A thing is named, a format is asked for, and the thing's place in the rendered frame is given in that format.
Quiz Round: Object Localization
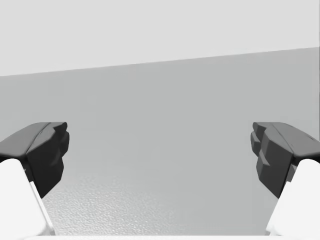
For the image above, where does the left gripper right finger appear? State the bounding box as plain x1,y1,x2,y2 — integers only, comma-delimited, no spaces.
250,121,320,237

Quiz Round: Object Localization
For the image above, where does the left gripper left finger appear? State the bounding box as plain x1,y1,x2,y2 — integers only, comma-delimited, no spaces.
0,121,71,237

